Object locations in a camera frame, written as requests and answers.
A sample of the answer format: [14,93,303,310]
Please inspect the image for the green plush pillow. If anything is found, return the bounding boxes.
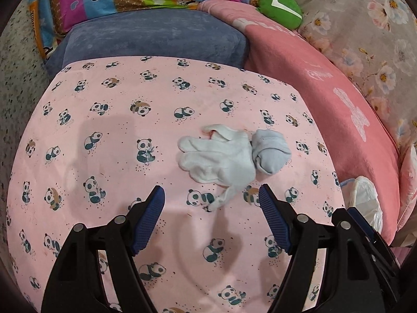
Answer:
[257,0,304,30]

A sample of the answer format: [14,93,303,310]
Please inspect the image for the waste bin with white liner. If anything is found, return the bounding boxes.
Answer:
[340,176,384,233]

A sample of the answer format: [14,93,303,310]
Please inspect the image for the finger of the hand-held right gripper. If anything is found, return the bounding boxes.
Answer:
[332,207,375,239]

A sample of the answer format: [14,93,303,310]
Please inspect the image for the pink panda print cloth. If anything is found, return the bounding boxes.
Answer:
[7,55,346,313]

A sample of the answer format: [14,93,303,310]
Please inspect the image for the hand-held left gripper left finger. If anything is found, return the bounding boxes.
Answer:
[42,185,165,313]

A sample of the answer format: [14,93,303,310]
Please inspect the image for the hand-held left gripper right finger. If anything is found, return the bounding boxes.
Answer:
[258,183,382,313]

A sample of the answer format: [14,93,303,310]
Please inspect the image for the white baby socks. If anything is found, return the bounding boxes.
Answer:
[177,124,255,212]

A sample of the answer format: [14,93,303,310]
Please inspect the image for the blue-grey cushion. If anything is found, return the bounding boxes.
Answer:
[44,11,250,77]

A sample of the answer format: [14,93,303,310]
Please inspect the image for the grey floral sheet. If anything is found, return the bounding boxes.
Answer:
[277,0,417,158]

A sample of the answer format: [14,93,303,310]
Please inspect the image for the balled grey sock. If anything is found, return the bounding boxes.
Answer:
[250,129,292,175]

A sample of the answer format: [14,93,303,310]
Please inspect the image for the pink pillow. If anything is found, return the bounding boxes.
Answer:
[399,143,417,203]

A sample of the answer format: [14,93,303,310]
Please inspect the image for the pink blanket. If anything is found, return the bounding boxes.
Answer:
[197,0,405,246]

